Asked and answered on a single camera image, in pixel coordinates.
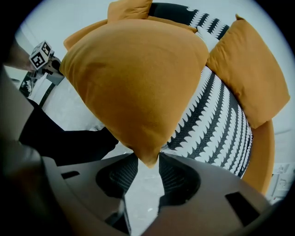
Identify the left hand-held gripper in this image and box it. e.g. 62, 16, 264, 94
29, 40, 65, 86

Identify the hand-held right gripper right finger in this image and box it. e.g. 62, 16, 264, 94
142, 153, 274, 236

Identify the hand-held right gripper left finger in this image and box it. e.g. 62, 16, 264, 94
41, 152, 139, 236

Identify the large orange cushion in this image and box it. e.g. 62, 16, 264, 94
107, 0, 153, 24
59, 19, 210, 169

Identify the small orange cushion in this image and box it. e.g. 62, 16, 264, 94
147, 15, 198, 34

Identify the orange cushion with black zipper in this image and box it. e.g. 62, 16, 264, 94
206, 13, 291, 130

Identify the person's left forearm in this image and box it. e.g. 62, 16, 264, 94
4, 39, 35, 72

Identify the orange sofa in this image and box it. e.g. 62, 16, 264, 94
63, 19, 275, 197

